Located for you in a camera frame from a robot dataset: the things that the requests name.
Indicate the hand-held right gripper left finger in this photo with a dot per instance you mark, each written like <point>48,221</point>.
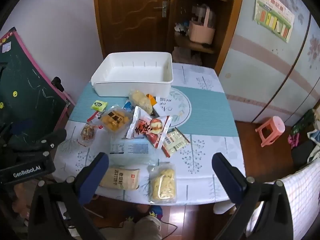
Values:
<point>96,175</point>

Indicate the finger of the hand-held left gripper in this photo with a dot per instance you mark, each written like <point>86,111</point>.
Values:
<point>55,136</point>

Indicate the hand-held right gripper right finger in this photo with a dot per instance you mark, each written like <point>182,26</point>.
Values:
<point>228,177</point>

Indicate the cream cracker packet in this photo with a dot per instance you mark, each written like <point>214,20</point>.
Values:
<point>120,178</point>

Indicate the clear nut packet red strip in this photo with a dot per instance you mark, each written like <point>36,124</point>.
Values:
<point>87,132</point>

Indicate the light blue packet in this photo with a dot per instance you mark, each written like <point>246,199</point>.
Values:
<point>132,150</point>

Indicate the orange cube snack packet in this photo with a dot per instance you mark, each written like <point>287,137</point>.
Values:
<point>116,121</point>

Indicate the white packet red edge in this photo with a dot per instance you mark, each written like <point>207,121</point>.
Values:
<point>175,142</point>

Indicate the clear yellow puff snack packet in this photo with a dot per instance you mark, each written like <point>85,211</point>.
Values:
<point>162,185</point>

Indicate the red apple print packet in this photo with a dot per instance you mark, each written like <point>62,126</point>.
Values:
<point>151,127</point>

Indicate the pale yellow snack packet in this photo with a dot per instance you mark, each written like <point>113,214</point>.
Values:
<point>141,100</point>

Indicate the white plastic bin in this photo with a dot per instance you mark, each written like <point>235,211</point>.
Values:
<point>132,73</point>

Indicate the small green packet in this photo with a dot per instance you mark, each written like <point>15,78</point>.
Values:
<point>98,105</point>

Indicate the printed teal white tablecloth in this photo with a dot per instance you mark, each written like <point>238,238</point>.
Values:
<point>207,120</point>

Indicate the pink plastic stool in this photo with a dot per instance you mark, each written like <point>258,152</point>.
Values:
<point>271,130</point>

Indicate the blue yellow shoe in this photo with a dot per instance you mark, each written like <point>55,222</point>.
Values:
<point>153,212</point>

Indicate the chair with checked cover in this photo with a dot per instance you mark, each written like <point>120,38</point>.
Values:
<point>297,200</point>

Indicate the blue foil snack packet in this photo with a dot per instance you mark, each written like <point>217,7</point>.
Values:
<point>128,106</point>

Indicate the pale floral wardrobe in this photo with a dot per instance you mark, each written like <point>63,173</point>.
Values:
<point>270,75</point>

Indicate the wooden door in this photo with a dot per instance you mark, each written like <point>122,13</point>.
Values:
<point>130,15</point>

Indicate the pink basket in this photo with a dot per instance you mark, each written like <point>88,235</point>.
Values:
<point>201,31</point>

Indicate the wooden corner shelf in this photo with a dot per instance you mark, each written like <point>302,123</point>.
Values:
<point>222,25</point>

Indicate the green chalkboard pink frame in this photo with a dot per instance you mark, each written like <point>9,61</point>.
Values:
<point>27,92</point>

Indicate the wall poster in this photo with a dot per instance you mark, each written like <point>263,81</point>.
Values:
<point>273,15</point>

